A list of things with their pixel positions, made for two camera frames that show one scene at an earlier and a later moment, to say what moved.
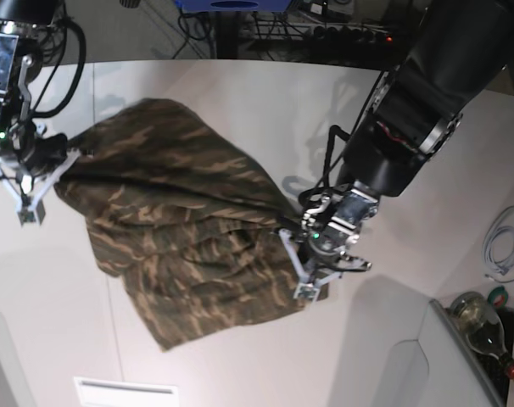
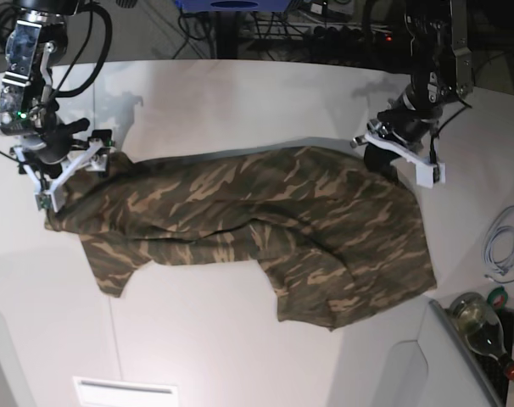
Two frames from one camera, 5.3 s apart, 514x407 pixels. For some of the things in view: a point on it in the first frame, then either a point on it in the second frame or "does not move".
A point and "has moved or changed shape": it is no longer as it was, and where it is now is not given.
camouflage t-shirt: [175, 206] has moved or changed shape
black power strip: [343, 36] does not move
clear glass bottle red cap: [483, 329] does not move
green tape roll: [498, 297] does not move
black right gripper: [331, 223] -> [410, 125]
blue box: [233, 6] does not move
